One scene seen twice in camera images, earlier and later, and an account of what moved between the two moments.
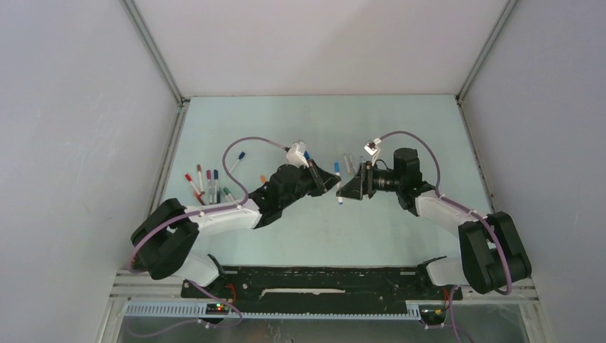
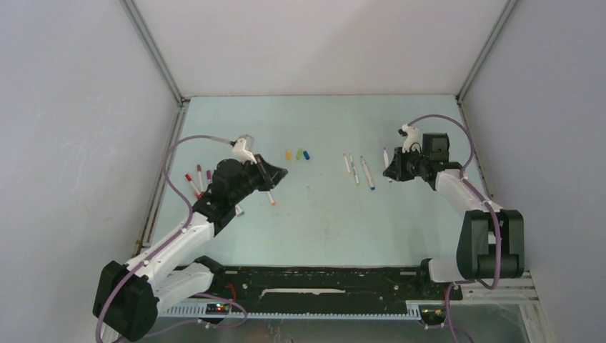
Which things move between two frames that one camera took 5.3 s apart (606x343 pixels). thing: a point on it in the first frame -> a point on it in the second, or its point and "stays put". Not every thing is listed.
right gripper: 361,184 -> 399,174
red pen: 198,194 stays put
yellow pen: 346,163 stays put
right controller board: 433,314 stays put
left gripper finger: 329,179 -> 275,173
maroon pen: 199,168 stays put
